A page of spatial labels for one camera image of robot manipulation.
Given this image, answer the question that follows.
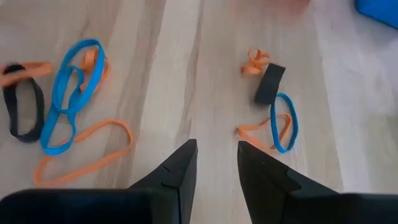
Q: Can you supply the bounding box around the black rubber band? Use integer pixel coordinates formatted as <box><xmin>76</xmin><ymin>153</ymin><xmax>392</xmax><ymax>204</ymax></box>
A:
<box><xmin>254</xmin><ymin>63</ymin><xmax>286</xmax><ymax>106</ymax></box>
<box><xmin>2</xmin><ymin>63</ymin><xmax>46</xmax><ymax>144</ymax></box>

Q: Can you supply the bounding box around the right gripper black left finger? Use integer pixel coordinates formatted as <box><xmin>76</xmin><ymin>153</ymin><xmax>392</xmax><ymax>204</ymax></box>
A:
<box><xmin>129</xmin><ymin>139</ymin><xmax>198</xmax><ymax>224</ymax></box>

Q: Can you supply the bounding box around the blue plastic basket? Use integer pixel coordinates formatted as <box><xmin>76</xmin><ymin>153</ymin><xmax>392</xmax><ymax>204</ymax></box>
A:
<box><xmin>355</xmin><ymin>0</ymin><xmax>398</xmax><ymax>30</ymax></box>

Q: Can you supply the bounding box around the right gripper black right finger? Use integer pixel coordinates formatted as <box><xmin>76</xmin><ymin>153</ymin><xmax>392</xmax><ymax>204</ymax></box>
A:
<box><xmin>238</xmin><ymin>141</ymin><xmax>338</xmax><ymax>224</ymax></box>

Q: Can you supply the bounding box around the small twisted orange rubber band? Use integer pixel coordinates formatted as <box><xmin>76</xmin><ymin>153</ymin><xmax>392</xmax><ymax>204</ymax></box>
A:
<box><xmin>241</xmin><ymin>49</ymin><xmax>271</xmax><ymax>76</ymax></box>

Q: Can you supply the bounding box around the blue rubber band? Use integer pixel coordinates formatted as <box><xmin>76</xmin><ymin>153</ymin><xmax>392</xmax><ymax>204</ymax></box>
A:
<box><xmin>269</xmin><ymin>92</ymin><xmax>299</xmax><ymax>154</ymax></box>
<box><xmin>39</xmin><ymin>38</ymin><xmax>106</xmax><ymax>156</ymax></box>

